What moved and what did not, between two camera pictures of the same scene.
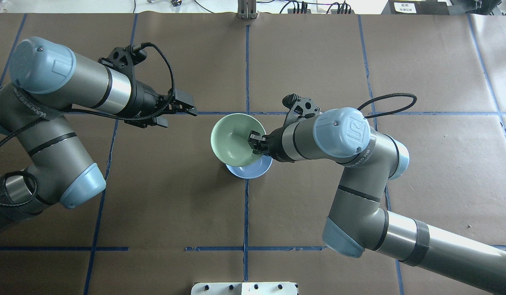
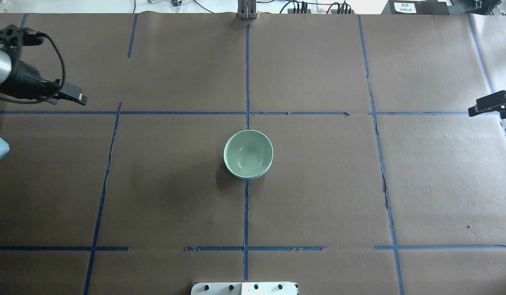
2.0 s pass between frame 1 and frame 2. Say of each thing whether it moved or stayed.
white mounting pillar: stayed
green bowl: moved
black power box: stayed
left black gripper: moved
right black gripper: moved
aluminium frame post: stayed
